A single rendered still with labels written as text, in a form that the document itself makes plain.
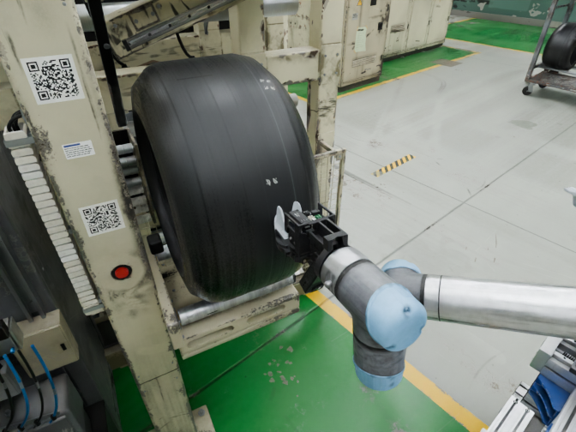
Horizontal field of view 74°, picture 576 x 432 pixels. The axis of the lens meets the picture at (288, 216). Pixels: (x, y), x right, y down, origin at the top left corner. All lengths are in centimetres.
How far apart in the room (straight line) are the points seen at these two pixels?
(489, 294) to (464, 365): 156
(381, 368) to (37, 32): 73
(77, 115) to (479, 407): 192
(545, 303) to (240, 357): 162
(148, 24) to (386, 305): 96
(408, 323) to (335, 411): 144
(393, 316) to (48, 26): 68
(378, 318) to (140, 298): 71
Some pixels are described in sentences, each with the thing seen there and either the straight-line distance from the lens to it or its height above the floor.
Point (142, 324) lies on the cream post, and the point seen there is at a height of 87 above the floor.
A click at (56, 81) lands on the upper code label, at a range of 79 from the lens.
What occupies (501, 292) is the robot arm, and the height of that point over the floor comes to 128.
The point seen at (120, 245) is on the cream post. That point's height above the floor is 114.
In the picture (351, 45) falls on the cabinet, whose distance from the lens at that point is 554.
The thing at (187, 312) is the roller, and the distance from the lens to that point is 105.
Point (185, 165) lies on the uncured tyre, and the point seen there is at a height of 137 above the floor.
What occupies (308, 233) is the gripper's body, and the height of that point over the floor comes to 132.
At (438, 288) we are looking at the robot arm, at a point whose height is 125.
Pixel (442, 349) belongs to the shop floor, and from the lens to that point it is 222.
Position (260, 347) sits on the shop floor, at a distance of 209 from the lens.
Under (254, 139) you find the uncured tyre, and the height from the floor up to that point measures 139.
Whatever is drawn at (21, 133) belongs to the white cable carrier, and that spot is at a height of 143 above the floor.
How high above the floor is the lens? 170
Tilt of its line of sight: 36 degrees down
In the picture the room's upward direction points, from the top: straight up
